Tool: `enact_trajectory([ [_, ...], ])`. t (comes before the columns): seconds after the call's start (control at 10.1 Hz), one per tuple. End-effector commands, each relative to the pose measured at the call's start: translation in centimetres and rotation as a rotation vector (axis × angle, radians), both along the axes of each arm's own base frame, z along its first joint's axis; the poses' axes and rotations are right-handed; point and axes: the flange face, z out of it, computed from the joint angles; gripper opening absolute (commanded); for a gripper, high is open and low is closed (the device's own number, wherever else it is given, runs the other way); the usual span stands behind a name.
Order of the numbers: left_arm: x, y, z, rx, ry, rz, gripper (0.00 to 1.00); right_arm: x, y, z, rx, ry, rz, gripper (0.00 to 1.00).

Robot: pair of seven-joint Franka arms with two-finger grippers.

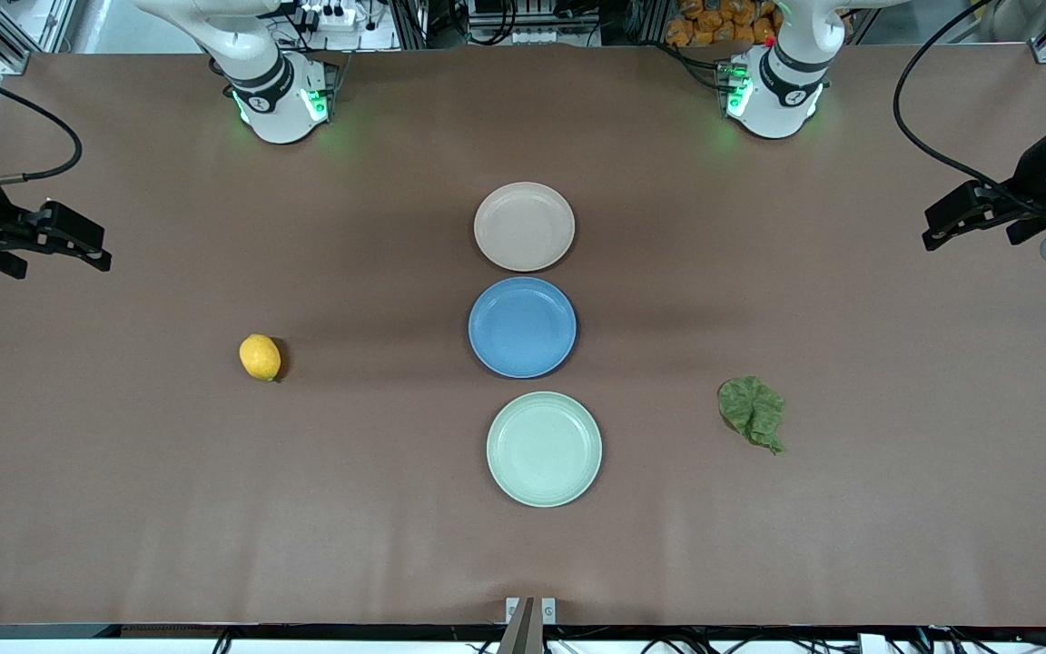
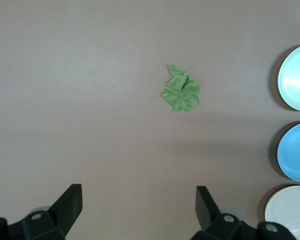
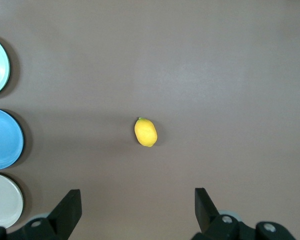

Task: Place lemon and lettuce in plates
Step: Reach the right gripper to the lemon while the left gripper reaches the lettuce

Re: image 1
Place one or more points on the blue round plate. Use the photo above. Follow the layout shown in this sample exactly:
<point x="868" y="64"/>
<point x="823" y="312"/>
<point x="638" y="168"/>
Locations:
<point x="522" y="327"/>

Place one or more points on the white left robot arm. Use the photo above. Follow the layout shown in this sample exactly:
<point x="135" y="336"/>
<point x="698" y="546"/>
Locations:
<point x="773" y="100"/>

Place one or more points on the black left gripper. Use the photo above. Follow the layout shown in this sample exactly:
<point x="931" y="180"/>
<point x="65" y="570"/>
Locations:
<point x="1035" y="175"/>

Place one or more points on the white power strip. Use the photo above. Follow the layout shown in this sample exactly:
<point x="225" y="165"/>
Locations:
<point x="328" y="15"/>

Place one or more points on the white power adapter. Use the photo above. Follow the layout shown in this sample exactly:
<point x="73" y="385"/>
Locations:
<point x="874" y="644"/>

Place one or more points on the beige round plate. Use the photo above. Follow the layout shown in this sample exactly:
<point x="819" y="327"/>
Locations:
<point x="524" y="227"/>

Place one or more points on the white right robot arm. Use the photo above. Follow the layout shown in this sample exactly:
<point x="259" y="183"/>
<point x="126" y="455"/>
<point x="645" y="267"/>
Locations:
<point x="273" y="109"/>

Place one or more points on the orange snack bag pile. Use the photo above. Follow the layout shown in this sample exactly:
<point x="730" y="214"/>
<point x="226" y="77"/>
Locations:
<point x="714" y="23"/>

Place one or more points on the grey camera pole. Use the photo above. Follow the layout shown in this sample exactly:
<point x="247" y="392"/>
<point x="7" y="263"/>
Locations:
<point x="520" y="636"/>

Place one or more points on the pale green round plate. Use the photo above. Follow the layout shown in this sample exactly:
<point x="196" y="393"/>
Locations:
<point x="544" y="449"/>

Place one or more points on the white mounting bracket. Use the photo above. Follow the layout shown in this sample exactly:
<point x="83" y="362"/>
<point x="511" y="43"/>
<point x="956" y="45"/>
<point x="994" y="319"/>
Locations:
<point x="547" y="610"/>

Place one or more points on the yellow lemon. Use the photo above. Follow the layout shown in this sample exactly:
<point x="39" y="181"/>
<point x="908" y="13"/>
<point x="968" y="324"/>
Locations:
<point x="260" y="357"/>

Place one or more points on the green lettuce leaf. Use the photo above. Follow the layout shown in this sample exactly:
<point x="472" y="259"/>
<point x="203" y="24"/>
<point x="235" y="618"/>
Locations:
<point x="752" y="409"/>

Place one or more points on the brown table cover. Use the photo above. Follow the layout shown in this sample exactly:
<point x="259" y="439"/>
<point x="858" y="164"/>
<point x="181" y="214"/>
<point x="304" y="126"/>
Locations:
<point x="214" y="509"/>

